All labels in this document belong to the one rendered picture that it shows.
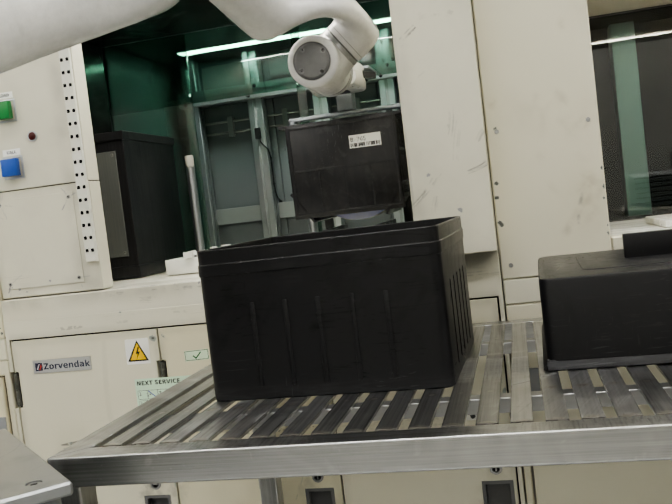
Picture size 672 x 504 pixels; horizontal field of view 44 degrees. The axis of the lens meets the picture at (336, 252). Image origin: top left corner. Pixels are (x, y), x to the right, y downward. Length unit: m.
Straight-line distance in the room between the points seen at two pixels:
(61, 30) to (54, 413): 0.81
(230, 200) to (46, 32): 1.44
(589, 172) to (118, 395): 0.87
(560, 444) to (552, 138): 0.68
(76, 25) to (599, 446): 0.69
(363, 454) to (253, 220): 1.62
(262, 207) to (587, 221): 1.14
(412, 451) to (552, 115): 0.72
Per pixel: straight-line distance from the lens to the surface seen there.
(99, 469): 0.82
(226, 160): 2.34
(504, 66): 1.32
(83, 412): 1.55
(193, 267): 1.63
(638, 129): 1.78
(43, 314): 1.55
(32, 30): 0.94
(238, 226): 2.33
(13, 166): 1.55
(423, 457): 0.73
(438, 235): 0.88
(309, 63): 1.35
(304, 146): 1.57
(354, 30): 1.37
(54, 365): 1.56
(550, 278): 0.92
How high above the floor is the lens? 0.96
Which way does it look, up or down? 3 degrees down
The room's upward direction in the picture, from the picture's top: 7 degrees counter-clockwise
